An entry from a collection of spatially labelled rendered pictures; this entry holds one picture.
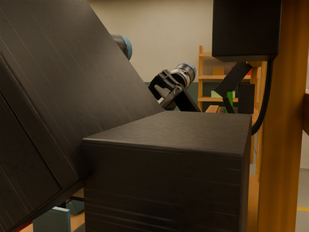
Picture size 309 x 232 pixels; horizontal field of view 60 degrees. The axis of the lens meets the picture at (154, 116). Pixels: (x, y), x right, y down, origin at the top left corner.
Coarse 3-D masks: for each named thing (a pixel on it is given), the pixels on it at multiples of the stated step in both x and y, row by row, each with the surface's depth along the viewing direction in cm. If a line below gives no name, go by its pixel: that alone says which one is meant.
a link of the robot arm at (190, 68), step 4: (180, 64) 93; (184, 64) 92; (188, 64) 93; (176, 68) 88; (180, 68) 87; (184, 68) 88; (188, 68) 90; (192, 68) 92; (188, 72) 87; (192, 72) 91; (192, 76) 90; (192, 80) 92
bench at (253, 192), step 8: (256, 176) 119; (256, 184) 110; (248, 192) 102; (256, 192) 102; (248, 200) 96; (256, 200) 96; (248, 208) 90; (256, 208) 90; (248, 216) 84; (256, 216) 84; (248, 224) 80; (256, 224) 80
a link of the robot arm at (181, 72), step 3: (177, 69) 86; (180, 69) 87; (171, 72) 84; (177, 72) 84; (180, 72) 84; (183, 72) 85; (186, 72) 85; (183, 75) 83; (186, 75) 86; (186, 78) 84; (186, 81) 84; (189, 81) 87; (186, 84) 84; (186, 87) 85
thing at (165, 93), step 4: (156, 88) 68; (160, 88) 70; (164, 88) 71; (160, 92) 68; (164, 92) 70; (168, 92) 71; (164, 96) 68; (168, 96) 68; (172, 96) 69; (164, 100) 66; (168, 100) 67; (160, 104) 66; (164, 104) 66; (164, 108) 67
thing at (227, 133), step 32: (128, 128) 36; (160, 128) 36; (192, 128) 36; (224, 128) 36; (96, 160) 30; (128, 160) 29; (160, 160) 27; (192, 160) 26; (224, 160) 25; (96, 192) 31; (128, 192) 29; (160, 192) 28; (192, 192) 27; (224, 192) 25; (96, 224) 31; (128, 224) 30; (160, 224) 28; (192, 224) 27; (224, 224) 26
